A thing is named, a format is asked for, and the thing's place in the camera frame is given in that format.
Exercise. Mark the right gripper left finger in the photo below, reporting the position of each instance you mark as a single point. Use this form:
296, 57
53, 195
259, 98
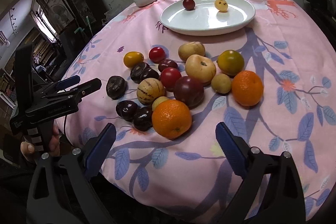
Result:
60, 190

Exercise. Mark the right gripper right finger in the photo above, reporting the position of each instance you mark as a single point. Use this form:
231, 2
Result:
283, 201

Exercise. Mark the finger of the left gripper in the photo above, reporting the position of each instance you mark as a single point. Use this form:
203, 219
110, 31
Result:
76, 91
60, 85

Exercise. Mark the dark wrinkled fruit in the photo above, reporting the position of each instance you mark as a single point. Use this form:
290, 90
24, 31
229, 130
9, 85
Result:
116, 87

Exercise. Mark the yellow-orange tomato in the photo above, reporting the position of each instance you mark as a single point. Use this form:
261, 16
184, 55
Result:
132, 58

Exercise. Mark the dark cherry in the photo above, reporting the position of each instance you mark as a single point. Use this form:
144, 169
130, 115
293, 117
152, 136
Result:
127, 109
142, 119
149, 73

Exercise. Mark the striped pepino melon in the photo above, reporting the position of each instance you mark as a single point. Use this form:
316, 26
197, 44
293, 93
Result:
149, 90

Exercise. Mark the orange front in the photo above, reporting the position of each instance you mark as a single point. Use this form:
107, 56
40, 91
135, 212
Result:
171, 119

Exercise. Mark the orange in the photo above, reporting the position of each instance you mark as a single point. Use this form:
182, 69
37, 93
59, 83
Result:
171, 119
247, 88

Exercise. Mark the large dark red plum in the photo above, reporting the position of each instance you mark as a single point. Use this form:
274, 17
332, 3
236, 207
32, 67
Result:
189, 90

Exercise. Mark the person's left hand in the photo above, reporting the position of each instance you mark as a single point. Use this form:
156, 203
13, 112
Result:
28, 149

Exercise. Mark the standing fan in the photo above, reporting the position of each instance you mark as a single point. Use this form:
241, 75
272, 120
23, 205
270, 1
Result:
60, 14

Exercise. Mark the dark water chestnut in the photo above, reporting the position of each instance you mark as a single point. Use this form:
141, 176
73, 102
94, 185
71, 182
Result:
137, 71

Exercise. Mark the small yellow fruit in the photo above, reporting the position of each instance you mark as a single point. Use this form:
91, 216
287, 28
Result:
158, 101

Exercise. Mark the small red tomato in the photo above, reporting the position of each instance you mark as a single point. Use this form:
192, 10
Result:
157, 54

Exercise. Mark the small dark red plum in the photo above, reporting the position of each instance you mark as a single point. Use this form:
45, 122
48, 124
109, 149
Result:
167, 63

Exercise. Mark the red tomato centre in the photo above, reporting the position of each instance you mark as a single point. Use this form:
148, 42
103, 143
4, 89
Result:
169, 77

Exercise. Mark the pink floral tablecloth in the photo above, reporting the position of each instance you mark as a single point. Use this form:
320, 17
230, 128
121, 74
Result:
190, 177

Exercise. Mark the tan round fruit rear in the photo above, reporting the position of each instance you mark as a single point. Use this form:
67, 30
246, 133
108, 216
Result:
191, 48

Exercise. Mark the small yellow-green fruit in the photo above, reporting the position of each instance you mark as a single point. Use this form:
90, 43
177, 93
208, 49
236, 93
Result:
221, 84

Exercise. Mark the tan flat peach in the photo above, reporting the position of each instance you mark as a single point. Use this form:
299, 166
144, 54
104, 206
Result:
201, 68

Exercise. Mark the green-yellow tomato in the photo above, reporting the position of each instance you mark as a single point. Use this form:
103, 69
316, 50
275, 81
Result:
230, 62

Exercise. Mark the dark red plum on plate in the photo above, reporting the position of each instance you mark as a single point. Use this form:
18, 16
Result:
188, 4

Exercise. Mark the white oval plate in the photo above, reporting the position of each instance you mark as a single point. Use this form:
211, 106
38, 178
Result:
205, 19

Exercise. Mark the yellow spotted fruit on plate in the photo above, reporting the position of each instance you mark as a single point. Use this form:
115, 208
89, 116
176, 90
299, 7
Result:
221, 5

